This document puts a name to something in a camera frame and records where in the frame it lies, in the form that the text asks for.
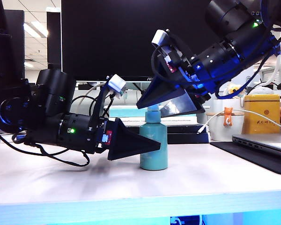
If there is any white ceramic pot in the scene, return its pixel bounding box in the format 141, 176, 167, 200
207, 99, 246, 142

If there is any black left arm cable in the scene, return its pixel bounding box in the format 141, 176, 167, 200
0, 133, 91, 167

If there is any grey white cable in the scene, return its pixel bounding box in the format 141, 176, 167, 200
72, 81, 109, 111

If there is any grey laptop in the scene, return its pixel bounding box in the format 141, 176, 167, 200
231, 133, 281, 161

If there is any thick black box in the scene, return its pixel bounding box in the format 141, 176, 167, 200
166, 134, 212, 144

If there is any narrow black monitor behind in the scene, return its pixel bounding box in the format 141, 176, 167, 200
46, 11, 62, 70

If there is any teal book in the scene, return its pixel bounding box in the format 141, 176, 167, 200
109, 105, 151, 118

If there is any white USB charging cable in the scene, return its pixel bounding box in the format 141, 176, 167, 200
197, 108, 281, 135

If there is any white office divider panel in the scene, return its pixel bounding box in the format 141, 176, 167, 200
234, 65, 255, 91

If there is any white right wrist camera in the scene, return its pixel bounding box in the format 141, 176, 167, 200
151, 29, 170, 47

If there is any orange cat cable clip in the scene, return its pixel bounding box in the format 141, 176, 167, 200
223, 106, 234, 128

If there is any black mouse pad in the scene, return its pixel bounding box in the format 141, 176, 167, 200
210, 141, 281, 176

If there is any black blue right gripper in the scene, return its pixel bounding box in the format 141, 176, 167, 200
136, 30, 211, 118

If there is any dark blue device under table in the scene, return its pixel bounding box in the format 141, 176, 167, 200
170, 215, 203, 225

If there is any thick black looped cable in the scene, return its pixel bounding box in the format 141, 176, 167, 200
71, 94, 99, 118

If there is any yellow tin box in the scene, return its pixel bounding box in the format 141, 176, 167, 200
242, 94, 281, 135

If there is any thin black box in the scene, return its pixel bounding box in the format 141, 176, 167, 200
121, 125, 210, 135

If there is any large black AOC monitor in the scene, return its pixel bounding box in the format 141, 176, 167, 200
60, 0, 225, 82

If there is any black monitor with thin bezel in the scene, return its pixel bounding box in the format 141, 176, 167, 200
3, 9, 25, 79

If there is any plush toy with sunflower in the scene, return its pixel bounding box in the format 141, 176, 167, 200
224, 82, 246, 101

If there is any black left camera bracket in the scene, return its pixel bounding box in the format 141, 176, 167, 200
89, 84, 114, 123

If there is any teal spray bottle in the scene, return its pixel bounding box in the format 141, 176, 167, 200
139, 110, 168, 171

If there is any white book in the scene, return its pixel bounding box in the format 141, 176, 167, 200
123, 116, 199, 128

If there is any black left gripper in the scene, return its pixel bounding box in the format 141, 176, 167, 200
90, 116, 162, 162

